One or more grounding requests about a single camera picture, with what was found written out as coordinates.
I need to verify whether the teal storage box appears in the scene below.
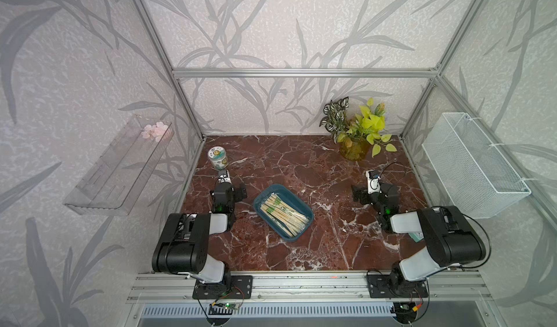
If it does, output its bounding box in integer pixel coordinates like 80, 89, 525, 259
252, 184, 314, 242

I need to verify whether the small teal alarm clock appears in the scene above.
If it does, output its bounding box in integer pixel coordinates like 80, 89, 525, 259
409, 232, 424, 242

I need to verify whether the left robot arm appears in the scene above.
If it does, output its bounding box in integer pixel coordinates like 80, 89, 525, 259
152, 181, 247, 284

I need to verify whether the white wire mesh basket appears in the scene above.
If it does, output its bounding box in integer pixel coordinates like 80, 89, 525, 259
422, 112, 531, 219

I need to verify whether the potted green plant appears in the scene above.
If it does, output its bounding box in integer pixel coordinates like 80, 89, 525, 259
319, 96, 397, 162

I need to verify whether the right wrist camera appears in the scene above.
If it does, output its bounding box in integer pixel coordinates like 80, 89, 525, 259
365, 170, 381, 194

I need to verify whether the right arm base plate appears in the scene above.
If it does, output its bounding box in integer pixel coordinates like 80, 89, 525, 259
366, 270, 429, 299

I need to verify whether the aluminium front rail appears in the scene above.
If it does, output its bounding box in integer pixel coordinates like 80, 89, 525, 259
126, 270, 493, 304

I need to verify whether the clear acrylic wall shelf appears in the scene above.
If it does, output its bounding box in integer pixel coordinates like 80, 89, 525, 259
63, 115, 174, 216

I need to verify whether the small printed tin can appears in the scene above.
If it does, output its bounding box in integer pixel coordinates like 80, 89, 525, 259
207, 147, 229, 170

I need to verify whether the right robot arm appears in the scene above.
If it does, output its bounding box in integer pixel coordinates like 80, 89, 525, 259
351, 179, 487, 286

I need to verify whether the pink flower decoration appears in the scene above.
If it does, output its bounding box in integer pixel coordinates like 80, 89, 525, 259
140, 121, 171, 142

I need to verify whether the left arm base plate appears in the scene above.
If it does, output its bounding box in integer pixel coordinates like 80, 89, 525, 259
192, 275, 253, 300

